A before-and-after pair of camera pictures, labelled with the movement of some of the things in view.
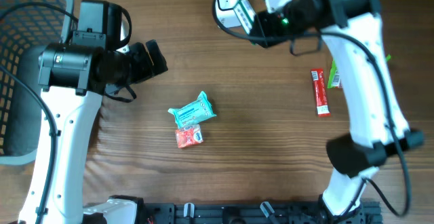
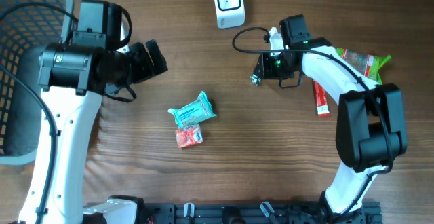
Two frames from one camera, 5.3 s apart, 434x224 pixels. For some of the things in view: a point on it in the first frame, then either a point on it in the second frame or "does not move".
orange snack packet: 188,136 does not move
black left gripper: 146,69 does not move
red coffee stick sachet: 319,83 does not move
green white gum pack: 245,14 -> 255,79
